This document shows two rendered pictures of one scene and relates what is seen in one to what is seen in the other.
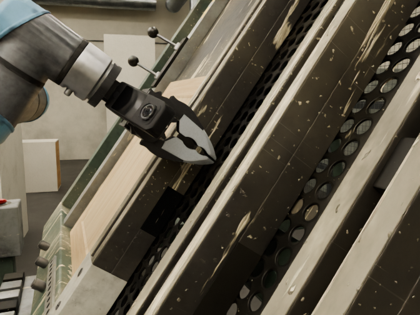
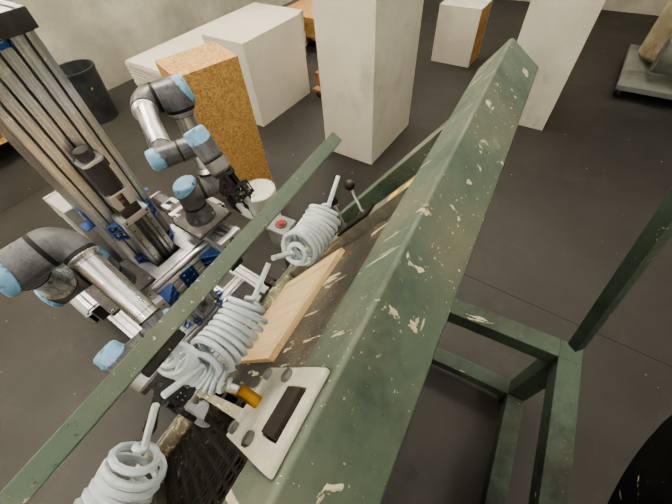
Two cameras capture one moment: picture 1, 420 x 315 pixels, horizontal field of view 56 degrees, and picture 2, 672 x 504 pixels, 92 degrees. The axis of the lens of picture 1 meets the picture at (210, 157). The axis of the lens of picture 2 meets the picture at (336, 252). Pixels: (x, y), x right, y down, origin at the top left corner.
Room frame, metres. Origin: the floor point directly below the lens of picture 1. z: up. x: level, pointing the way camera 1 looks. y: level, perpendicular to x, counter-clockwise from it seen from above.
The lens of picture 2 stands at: (0.84, -0.42, 2.23)
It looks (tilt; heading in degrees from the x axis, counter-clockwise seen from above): 52 degrees down; 53
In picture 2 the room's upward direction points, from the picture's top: 6 degrees counter-clockwise
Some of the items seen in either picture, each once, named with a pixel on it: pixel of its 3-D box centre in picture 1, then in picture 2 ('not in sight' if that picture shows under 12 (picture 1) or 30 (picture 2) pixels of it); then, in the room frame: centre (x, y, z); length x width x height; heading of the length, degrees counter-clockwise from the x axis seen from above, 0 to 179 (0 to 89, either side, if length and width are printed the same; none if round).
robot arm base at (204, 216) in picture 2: not in sight; (197, 209); (1.04, 0.99, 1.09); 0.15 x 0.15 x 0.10
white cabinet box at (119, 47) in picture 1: (130, 122); (564, 12); (4.97, 1.01, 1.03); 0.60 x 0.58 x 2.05; 15
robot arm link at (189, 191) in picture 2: not in sight; (189, 191); (1.04, 0.99, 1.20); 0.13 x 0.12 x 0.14; 170
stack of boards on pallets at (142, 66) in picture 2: not in sight; (228, 57); (2.97, 4.61, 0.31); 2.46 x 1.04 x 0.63; 15
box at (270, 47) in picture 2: not in sight; (262, 67); (2.94, 3.57, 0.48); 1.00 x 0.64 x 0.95; 15
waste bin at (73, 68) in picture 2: not in sight; (88, 93); (1.09, 5.04, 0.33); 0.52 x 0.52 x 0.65
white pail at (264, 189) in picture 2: not in sight; (262, 200); (1.67, 1.73, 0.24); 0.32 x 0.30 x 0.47; 15
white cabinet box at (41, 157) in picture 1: (37, 165); (460, 31); (5.69, 2.55, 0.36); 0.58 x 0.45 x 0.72; 105
